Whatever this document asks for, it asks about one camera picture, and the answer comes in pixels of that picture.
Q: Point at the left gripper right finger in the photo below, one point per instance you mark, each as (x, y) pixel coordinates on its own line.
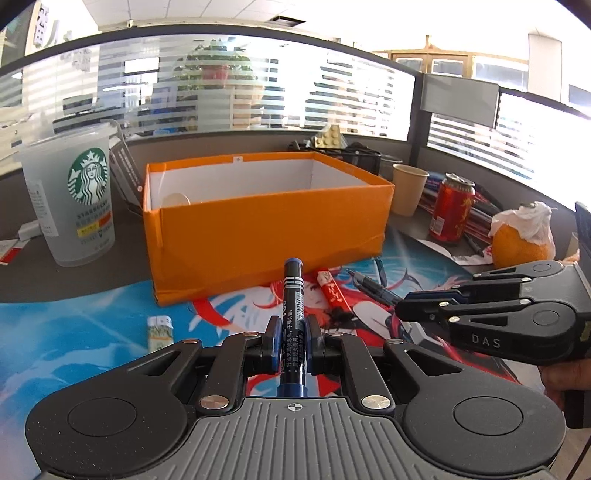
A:
(347, 357)

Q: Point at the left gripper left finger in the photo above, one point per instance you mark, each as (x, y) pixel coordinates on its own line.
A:
(239, 357)

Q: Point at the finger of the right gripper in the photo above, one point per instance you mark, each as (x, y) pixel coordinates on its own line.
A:
(429, 311)
(434, 295)

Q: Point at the blue black marker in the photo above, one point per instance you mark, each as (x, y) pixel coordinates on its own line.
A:
(293, 340)

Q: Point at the dark blue gel pen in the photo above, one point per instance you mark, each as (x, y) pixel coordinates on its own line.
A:
(374, 290)

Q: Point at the green white lighter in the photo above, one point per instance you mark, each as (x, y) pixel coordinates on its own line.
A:
(159, 332)

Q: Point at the person right hand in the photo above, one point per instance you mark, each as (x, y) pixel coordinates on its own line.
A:
(566, 376)

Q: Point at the red snack stick packet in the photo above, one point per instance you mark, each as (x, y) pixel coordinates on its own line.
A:
(339, 309)

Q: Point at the orange with tissue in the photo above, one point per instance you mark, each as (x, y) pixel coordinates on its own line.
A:
(522, 235)

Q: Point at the red drink can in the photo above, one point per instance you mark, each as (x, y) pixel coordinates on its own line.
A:
(452, 208)

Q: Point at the tan paper cup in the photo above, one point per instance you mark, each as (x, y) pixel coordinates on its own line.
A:
(409, 183)

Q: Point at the orange cardboard box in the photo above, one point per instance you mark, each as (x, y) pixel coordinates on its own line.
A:
(249, 213)

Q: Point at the black mesh organizer basket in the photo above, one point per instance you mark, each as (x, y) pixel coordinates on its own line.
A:
(355, 154)

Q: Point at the roll of tape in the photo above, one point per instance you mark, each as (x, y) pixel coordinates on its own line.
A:
(174, 199)

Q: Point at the yellow building block plate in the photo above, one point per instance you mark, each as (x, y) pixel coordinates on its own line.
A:
(329, 138)

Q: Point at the anime girl desk mat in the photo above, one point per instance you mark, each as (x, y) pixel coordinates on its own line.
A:
(60, 326)

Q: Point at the frosted Starbucks plastic cup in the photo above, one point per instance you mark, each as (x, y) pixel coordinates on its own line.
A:
(68, 180)

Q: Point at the white red paper card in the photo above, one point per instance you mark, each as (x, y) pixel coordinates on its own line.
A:
(11, 248)

